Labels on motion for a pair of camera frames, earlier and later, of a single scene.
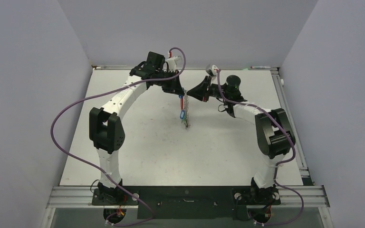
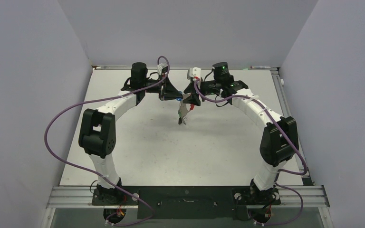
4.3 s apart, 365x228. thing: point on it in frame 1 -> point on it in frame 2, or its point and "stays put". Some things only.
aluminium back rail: [190, 68] stays put
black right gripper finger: [200, 92] -> [192, 98]
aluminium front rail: [81, 197] stays put
